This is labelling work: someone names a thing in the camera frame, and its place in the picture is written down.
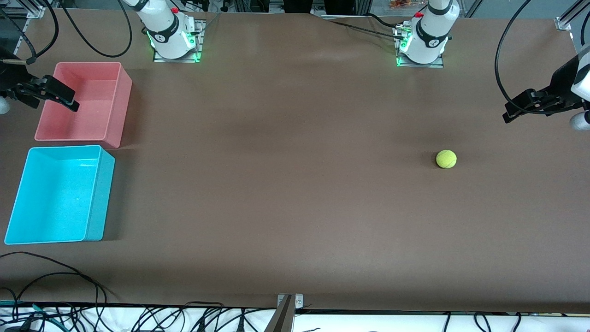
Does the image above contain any yellow-green tennis ball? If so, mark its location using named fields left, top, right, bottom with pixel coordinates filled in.
left=436, top=150, right=457, bottom=169

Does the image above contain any pink plastic bin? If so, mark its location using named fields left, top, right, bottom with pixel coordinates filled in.
left=35, top=62, right=133, bottom=149

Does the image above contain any blue plastic bin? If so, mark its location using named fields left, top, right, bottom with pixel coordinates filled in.
left=4, top=145, right=116, bottom=245

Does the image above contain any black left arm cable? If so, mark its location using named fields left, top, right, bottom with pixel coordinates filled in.
left=495, top=0, right=590, bottom=116

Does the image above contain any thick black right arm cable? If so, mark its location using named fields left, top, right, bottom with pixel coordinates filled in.
left=59, top=0, right=133, bottom=60

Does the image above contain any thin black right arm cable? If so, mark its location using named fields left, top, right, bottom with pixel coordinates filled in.
left=0, top=0, right=59, bottom=65

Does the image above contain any aluminium frame profile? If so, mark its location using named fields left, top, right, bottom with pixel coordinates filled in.
left=555, top=0, right=590, bottom=31
left=25, top=0, right=47, bottom=19

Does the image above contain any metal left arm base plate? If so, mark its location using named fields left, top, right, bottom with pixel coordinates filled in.
left=395, top=25, right=444, bottom=69

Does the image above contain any black base power cable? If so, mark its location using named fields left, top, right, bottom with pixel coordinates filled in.
left=328, top=20, right=406, bottom=40
left=366, top=13, right=406, bottom=30

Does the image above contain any long black table cable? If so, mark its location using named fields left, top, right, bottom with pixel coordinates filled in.
left=0, top=272, right=109, bottom=308
left=0, top=251, right=117, bottom=306

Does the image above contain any green cable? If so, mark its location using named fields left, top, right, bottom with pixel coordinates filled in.
left=0, top=300, right=61, bottom=324

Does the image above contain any metal camera mount bar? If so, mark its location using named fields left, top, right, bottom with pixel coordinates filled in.
left=264, top=295, right=295, bottom=332

